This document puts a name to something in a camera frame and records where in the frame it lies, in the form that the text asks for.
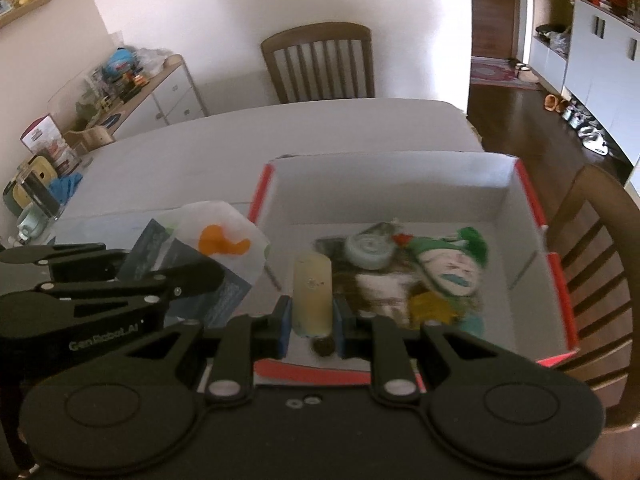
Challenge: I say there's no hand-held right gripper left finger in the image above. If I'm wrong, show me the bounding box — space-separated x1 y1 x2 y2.
117 295 293 408

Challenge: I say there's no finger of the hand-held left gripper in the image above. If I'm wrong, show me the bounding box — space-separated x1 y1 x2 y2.
0 259 224 311
0 243 128 281

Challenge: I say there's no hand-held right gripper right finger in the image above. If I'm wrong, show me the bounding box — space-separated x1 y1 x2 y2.
332 297 501 406

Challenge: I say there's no beige cylinder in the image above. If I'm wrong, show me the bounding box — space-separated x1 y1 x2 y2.
292 254 333 337

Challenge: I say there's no printed clear plastic bag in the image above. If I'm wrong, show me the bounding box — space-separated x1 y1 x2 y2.
117 200 271 331

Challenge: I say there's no teal round toy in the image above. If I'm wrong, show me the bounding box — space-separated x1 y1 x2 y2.
344 227 396 270

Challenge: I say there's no yellow box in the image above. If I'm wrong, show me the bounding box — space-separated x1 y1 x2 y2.
409 291 468 332

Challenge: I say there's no painted mask ornament green tassel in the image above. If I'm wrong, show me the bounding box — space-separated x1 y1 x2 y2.
407 226 490 297

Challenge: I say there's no small doll figure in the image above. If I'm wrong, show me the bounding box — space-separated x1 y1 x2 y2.
452 310 487 337

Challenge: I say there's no red cardboard box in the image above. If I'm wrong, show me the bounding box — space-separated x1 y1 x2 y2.
247 152 581 391

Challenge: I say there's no pale green mug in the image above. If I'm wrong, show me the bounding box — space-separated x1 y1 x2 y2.
17 207 48 243

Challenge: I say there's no blue cloth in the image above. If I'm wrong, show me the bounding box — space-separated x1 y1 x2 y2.
50 174 85 206

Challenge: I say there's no tall glass jar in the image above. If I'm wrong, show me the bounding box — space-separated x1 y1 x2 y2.
17 167 63 221

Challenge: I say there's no yellow green container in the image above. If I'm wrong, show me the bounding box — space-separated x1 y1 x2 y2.
2 155 56 216

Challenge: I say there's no red white printed carton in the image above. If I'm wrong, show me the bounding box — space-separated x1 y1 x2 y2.
20 115 71 171

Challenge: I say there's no white sideboard cabinet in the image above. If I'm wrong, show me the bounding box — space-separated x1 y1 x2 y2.
87 55 210 136

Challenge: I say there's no blue toy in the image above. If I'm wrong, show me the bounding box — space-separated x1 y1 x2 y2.
102 47 136 73

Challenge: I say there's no crumpled clear plastic bag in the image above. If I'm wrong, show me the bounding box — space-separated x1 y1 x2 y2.
135 47 168 76

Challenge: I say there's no wooden dining chair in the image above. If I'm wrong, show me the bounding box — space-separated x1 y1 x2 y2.
547 164 640 431
260 22 376 105

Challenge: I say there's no red patterned doormat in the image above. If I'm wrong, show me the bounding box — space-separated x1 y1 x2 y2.
470 57 543 92

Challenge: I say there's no row of shoes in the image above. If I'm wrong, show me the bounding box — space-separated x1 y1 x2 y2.
562 100 611 156

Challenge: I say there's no brown entry door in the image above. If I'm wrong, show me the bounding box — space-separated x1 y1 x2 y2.
470 0 531 58

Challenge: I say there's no white hallway cabinet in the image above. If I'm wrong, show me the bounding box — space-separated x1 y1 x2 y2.
527 0 640 171

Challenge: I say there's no wooden wall shelf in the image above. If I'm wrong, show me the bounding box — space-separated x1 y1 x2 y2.
0 0 67 28

